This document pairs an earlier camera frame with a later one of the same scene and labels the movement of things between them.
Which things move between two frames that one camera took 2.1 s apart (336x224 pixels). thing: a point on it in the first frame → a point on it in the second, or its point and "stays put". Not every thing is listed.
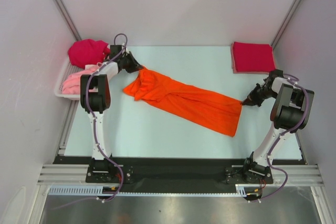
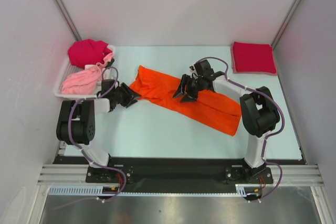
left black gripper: [135, 66] → [130, 95]
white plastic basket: [70, 68] stays put
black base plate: [174, 174] stays put
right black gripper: [252, 99] → [186, 79]
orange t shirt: [219, 113] stays put
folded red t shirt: [253, 57] stays put
